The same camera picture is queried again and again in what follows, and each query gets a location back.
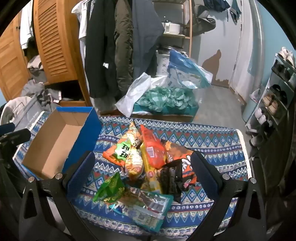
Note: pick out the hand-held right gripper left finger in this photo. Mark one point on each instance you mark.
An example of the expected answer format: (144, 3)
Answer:
(78, 176)

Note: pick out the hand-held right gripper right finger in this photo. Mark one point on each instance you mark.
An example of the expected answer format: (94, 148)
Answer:
(201, 171)

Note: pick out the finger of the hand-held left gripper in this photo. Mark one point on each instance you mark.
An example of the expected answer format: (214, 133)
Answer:
(17, 135)
(8, 127)

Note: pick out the orange and black snack packet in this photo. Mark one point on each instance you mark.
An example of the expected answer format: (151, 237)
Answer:
(178, 155)

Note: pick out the blue cardboard box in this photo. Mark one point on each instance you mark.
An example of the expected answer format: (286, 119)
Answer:
(57, 139)

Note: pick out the yellow orange patterned snack packet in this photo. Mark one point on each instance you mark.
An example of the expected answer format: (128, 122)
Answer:
(134, 162)

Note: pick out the white hoodie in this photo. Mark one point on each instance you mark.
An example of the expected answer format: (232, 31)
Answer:
(11, 106)

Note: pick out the blue patterned tablecloth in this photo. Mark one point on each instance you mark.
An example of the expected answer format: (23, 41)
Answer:
(208, 143)

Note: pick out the grey printed bag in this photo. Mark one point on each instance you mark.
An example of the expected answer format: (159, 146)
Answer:
(34, 111)

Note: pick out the grey clothes pile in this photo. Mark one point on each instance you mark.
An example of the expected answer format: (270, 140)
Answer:
(37, 88)

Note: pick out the red orange snack packet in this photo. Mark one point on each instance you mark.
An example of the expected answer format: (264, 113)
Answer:
(151, 148)

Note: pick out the teal clear snack packet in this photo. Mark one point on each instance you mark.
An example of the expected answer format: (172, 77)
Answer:
(143, 208)

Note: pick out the teal green crumpled cloth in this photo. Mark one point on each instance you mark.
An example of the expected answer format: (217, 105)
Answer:
(166, 98)

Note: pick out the wooden wardrobe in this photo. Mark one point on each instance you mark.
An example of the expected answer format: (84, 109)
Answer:
(83, 88)

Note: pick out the louvered wooden wardrobe door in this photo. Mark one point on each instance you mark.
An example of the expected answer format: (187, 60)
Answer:
(55, 41)

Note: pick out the group of assorted shoes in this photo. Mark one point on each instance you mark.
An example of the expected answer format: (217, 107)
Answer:
(270, 102)

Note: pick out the white garment in wardrobe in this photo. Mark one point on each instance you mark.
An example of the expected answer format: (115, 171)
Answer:
(25, 30)

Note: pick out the white plastic bag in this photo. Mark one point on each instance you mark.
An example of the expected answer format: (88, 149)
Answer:
(131, 92)

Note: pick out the blue plastic bag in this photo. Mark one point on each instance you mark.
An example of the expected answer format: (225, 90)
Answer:
(185, 69)

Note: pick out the black hanging jacket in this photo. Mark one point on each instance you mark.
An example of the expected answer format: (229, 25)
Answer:
(99, 58)

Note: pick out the white bucket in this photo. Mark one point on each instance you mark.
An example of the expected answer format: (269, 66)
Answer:
(163, 62)

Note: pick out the shoe rack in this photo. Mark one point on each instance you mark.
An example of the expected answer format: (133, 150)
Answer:
(281, 78)

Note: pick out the white hanging shirt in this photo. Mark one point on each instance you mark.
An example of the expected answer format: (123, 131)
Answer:
(82, 27)

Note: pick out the white door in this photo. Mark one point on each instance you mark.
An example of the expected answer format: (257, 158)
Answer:
(247, 46)

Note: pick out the wooden shelf rack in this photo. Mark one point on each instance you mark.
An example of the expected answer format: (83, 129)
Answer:
(190, 34)

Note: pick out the grey blue hanging coat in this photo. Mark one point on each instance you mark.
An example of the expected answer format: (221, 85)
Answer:
(143, 41)

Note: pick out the dark backpack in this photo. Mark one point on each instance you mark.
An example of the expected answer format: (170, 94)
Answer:
(203, 25)

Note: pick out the white pot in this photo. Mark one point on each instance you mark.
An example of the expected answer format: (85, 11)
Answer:
(172, 27)

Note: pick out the blue hanging clothes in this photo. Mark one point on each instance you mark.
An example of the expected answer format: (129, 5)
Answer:
(233, 11)

